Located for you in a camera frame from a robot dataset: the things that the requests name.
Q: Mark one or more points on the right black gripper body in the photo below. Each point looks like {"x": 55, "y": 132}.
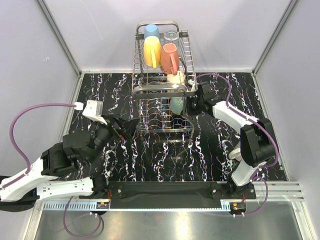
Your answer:
{"x": 193, "y": 105}

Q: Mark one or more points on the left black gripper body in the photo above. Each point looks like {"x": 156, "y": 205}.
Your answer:
{"x": 123, "y": 133}

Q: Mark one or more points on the teal glazed ceramic mug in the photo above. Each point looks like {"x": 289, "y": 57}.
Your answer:
{"x": 176, "y": 105}

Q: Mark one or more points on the green interior white mug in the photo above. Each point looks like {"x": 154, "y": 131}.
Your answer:
{"x": 179, "y": 78}

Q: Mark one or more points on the pink handled white mug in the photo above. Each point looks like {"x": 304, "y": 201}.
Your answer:
{"x": 169, "y": 60}

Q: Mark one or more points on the orange interior white mug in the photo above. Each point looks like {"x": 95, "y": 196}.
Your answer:
{"x": 235, "y": 155}

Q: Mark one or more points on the pale yellow mug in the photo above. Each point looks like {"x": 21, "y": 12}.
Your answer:
{"x": 152, "y": 50}

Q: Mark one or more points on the clear glass tumbler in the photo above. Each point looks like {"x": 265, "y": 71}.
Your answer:
{"x": 171, "y": 37}

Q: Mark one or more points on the light blue plastic cup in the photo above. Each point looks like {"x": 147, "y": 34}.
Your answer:
{"x": 151, "y": 30}

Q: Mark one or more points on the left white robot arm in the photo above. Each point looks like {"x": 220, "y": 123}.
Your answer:
{"x": 81, "y": 147}

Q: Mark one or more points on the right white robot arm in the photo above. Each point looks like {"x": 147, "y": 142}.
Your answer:
{"x": 257, "y": 145}

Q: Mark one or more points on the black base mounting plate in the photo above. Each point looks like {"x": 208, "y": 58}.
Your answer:
{"x": 212, "y": 189}

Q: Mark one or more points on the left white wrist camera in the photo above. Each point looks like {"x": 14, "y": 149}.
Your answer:
{"x": 91, "y": 110}

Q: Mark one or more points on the steel wire dish rack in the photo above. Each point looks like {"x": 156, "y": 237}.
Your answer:
{"x": 152, "y": 93}

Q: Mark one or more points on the white slotted cable duct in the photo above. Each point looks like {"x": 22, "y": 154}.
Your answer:
{"x": 77, "y": 205}

